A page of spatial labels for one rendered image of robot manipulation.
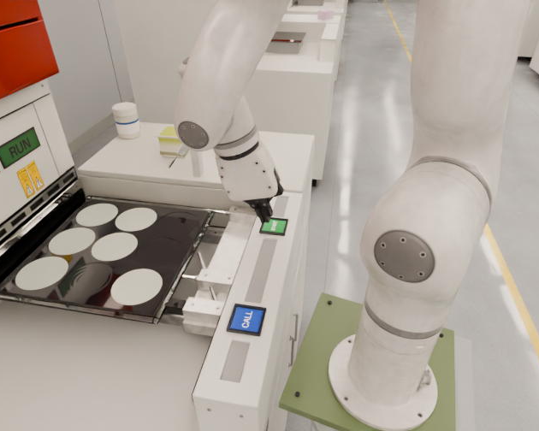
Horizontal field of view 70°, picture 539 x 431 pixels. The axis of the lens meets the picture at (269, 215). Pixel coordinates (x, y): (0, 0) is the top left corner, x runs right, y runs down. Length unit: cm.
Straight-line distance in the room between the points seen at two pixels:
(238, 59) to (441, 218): 31
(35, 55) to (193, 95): 53
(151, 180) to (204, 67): 60
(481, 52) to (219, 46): 29
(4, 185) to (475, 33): 90
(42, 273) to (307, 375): 59
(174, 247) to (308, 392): 43
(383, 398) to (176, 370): 37
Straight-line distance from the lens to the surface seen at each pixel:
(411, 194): 44
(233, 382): 60
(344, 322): 84
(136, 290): 84
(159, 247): 92
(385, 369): 66
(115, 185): 114
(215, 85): 52
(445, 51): 43
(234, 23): 54
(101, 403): 80
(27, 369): 90
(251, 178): 69
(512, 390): 196
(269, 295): 70
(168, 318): 85
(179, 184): 105
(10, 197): 102
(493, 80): 45
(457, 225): 44
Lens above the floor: 148
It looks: 36 degrees down
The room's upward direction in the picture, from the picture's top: straight up
